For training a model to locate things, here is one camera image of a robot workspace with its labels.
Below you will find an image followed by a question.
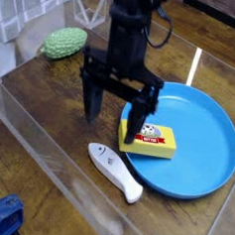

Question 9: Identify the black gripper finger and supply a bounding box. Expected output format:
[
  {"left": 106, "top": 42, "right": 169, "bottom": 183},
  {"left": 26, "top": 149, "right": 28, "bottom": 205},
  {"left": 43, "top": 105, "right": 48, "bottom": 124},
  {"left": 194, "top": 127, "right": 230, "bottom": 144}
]
[
  {"left": 82, "top": 74, "right": 103, "bottom": 124},
  {"left": 125, "top": 100, "right": 156, "bottom": 144}
]

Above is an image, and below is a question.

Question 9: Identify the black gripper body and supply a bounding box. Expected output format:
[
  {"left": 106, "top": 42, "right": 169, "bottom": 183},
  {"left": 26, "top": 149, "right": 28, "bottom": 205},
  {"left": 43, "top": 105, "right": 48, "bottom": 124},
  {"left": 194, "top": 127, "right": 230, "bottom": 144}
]
[{"left": 80, "top": 3, "right": 168, "bottom": 105}]

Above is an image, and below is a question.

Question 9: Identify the yellow butter block toy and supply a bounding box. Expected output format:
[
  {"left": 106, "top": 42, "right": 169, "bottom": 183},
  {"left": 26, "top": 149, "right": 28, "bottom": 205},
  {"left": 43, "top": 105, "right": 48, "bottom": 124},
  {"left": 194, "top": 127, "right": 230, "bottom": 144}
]
[{"left": 118, "top": 119, "right": 177, "bottom": 159}]

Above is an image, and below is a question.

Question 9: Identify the white wooden fish toy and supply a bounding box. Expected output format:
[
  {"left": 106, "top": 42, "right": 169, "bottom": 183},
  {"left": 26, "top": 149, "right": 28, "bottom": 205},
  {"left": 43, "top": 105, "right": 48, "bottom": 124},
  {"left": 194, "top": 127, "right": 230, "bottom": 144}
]
[{"left": 87, "top": 143, "right": 144, "bottom": 204}]

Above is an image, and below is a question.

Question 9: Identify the blue round plastic tray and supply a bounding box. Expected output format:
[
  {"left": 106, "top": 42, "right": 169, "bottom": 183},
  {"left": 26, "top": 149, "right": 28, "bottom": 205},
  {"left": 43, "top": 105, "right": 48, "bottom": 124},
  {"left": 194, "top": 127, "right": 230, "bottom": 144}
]
[{"left": 120, "top": 82, "right": 235, "bottom": 199}]

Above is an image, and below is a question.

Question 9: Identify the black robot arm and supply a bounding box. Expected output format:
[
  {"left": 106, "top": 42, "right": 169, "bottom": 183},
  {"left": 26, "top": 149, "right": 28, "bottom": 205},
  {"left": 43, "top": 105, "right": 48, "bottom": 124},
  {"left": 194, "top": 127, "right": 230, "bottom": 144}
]
[{"left": 80, "top": 0, "right": 167, "bottom": 144}]

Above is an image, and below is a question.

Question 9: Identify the green bumpy gourd toy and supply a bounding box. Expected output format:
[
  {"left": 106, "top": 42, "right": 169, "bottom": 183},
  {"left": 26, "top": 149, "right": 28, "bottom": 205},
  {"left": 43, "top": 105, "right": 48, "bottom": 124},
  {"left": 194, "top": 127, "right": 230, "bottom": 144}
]
[{"left": 41, "top": 27, "right": 87, "bottom": 59}]

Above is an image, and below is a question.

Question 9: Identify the clear acrylic barrier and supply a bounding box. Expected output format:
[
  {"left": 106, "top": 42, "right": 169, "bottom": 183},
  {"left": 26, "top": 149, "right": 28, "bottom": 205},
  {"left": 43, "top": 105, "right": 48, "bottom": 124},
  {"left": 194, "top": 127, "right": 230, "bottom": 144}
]
[{"left": 0, "top": 81, "right": 143, "bottom": 235}]

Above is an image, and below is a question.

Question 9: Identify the white checkered cloth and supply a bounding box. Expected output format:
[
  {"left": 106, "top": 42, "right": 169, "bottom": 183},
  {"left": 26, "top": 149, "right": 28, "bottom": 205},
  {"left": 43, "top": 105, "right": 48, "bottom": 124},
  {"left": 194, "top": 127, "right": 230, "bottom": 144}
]
[{"left": 0, "top": 0, "right": 67, "bottom": 44}]

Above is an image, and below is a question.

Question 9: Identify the clear acrylic corner bracket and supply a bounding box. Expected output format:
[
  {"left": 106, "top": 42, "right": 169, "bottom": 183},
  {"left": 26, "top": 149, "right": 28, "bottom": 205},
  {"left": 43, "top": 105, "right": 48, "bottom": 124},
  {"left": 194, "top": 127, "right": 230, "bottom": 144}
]
[{"left": 73, "top": 0, "right": 108, "bottom": 30}]

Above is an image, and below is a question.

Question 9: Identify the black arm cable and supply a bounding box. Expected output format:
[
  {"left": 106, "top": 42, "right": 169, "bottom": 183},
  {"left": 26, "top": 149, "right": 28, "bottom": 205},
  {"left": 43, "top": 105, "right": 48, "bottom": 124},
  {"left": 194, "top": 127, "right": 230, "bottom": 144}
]
[{"left": 141, "top": 0, "right": 176, "bottom": 51}]

